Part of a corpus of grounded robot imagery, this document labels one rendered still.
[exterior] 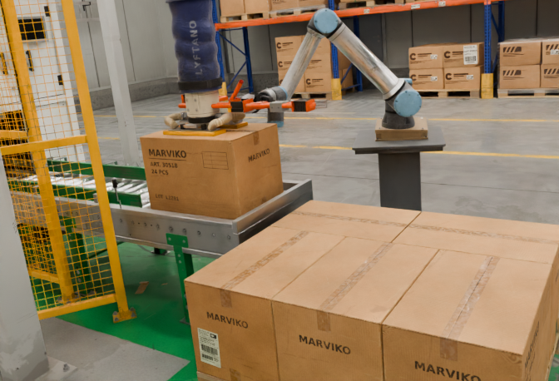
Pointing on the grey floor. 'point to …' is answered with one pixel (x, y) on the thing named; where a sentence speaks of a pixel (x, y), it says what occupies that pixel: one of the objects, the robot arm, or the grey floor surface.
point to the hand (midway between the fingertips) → (244, 105)
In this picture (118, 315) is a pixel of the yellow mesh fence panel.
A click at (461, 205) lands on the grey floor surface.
